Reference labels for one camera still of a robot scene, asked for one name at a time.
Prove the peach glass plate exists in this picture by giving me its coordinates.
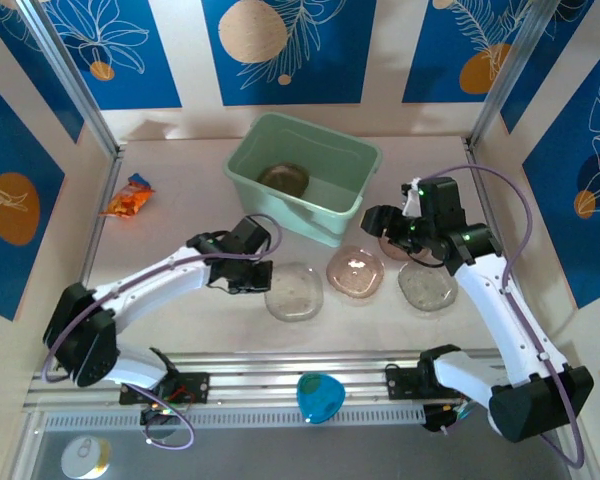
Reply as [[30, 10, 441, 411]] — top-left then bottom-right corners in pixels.
[[325, 244, 385, 301]]

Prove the green plastic bin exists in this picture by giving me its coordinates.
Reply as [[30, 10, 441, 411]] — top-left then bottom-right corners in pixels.
[[223, 112, 384, 249]]

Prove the brown plate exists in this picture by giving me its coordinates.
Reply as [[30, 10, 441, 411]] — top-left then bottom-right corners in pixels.
[[256, 162, 311, 197]]

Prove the blue plastic cup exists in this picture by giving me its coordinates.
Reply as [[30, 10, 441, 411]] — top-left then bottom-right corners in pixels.
[[296, 372, 346, 426]]

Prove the orange snack bag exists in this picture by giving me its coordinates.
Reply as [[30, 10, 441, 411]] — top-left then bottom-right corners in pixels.
[[98, 172, 156, 220]]

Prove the controller circuit board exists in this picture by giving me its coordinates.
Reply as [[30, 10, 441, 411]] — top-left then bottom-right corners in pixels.
[[139, 402, 182, 427], [422, 399, 481, 435]]

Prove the white yellow pull-tab can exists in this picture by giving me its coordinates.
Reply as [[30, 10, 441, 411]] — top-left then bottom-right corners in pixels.
[[59, 434, 114, 480]]

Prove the aluminium side rail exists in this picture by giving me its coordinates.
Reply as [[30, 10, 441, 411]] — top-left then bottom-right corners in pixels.
[[460, 135, 504, 236], [52, 144, 126, 371]]

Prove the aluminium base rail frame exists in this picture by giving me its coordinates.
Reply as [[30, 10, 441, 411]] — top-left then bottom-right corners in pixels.
[[22, 349, 576, 416]]

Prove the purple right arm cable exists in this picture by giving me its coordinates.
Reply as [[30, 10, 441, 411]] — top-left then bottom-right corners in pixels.
[[418, 163, 586, 470]]

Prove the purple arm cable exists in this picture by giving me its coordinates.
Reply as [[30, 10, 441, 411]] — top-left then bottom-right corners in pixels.
[[418, 163, 586, 470], [43, 213, 283, 451]]

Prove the grey slotted cable duct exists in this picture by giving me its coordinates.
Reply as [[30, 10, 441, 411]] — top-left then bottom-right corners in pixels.
[[42, 404, 427, 432]]

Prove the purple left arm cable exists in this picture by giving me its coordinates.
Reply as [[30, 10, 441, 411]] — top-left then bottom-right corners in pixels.
[[43, 213, 283, 451]]

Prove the aluminium frame post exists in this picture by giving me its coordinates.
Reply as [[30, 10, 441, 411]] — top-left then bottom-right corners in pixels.
[[14, 0, 126, 161], [467, 0, 564, 151]]

